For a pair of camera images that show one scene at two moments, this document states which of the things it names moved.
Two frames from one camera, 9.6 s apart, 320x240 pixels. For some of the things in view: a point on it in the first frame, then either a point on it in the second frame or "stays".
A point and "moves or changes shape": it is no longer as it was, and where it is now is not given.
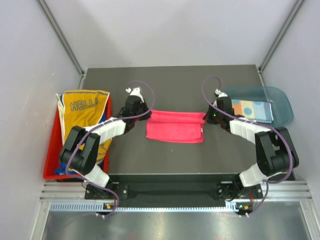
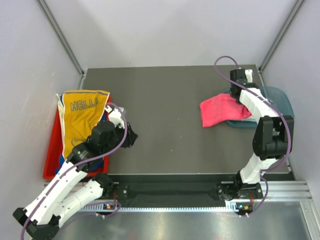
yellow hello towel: x=83 y=108 stays
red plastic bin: x=55 y=143 stays
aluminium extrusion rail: x=278 y=190 stays
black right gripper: x=207 y=118 → x=237 y=102
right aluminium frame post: x=293 y=13 stays
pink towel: x=176 y=126 moves or changes shape
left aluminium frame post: x=63 y=40 stays
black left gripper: x=146 y=116 → x=131 y=138
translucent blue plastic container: x=282 y=108 stays
